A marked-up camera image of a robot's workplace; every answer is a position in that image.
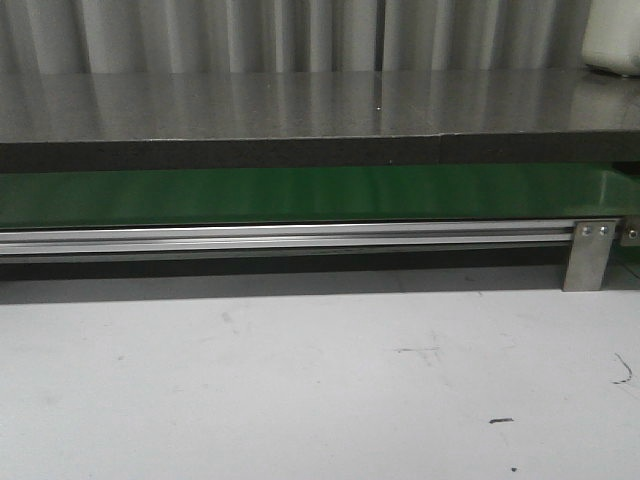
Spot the dark conveyor end plate right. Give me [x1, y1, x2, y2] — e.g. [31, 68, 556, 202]
[619, 215, 640, 247]

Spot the steel conveyor support bracket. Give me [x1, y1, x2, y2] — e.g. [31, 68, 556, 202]
[562, 219, 617, 292]

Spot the green conveyor belt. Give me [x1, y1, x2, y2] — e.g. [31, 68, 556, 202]
[1, 164, 639, 229]

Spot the aluminium conveyor side rail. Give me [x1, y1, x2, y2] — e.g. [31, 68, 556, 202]
[1, 220, 574, 258]

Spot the white appliance on counter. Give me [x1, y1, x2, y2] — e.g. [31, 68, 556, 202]
[581, 0, 639, 76]

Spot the grey pleated curtain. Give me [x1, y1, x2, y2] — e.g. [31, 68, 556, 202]
[1, 1, 590, 74]

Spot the grey stone countertop slab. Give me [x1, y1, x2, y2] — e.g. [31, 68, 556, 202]
[1, 69, 639, 173]

